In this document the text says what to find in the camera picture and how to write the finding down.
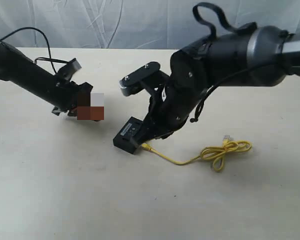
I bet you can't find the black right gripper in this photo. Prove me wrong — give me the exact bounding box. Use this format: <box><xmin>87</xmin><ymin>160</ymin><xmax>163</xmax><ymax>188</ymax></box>
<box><xmin>134</xmin><ymin>82</ymin><xmax>203</xmax><ymax>147</ymax></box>

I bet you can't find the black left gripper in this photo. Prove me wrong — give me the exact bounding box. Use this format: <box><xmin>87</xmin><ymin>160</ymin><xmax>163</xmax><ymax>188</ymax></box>
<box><xmin>51</xmin><ymin>81</ymin><xmax>104</xmax><ymax>121</ymax></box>

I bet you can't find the small black box device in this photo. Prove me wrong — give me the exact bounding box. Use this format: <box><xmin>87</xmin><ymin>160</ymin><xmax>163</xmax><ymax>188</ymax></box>
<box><xmin>113</xmin><ymin>116</ymin><xmax>147</xmax><ymax>155</ymax></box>

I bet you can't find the yellow ethernet cable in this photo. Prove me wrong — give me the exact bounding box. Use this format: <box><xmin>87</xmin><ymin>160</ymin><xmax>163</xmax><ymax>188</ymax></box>
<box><xmin>141</xmin><ymin>134</ymin><xmax>253</xmax><ymax>173</ymax></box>

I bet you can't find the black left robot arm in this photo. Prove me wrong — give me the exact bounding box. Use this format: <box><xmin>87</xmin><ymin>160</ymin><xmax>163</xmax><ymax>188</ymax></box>
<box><xmin>0</xmin><ymin>42</ymin><xmax>105</xmax><ymax>122</ymax></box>

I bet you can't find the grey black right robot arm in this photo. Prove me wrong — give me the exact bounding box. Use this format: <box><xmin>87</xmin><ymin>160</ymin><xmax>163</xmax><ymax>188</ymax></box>
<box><xmin>131</xmin><ymin>26</ymin><xmax>300</xmax><ymax>146</ymax></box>

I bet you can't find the white wrinkled backdrop curtain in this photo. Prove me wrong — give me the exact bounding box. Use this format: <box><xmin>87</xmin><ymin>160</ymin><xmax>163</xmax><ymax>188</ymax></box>
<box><xmin>0</xmin><ymin>0</ymin><xmax>300</xmax><ymax>49</ymax></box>

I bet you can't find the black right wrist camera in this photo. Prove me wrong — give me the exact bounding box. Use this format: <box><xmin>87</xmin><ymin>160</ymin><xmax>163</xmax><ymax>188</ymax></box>
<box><xmin>119</xmin><ymin>61</ymin><xmax>170</xmax><ymax>97</ymax></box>

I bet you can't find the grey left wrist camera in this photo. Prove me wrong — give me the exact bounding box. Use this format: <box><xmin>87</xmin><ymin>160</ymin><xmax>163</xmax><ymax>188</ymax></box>
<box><xmin>56</xmin><ymin>58</ymin><xmax>82</xmax><ymax>81</ymax></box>

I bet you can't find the black left camera cable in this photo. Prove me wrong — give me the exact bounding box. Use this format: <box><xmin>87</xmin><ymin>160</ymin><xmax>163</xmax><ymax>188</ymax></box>
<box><xmin>0</xmin><ymin>27</ymin><xmax>71</xmax><ymax>75</ymax></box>

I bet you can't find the black flat right arm cable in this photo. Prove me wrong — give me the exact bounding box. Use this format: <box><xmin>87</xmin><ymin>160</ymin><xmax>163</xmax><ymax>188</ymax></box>
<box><xmin>192</xmin><ymin>2</ymin><xmax>258</xmax><ymax>38</ymax></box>

